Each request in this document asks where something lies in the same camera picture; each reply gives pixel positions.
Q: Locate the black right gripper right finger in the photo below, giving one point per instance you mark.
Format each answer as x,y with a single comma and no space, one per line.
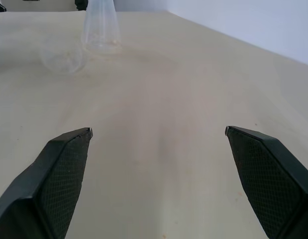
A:
275,186

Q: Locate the small clear conical flask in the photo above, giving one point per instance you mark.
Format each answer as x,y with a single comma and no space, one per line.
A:
61,59

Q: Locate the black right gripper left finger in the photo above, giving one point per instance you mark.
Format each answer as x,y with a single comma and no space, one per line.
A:
31,199

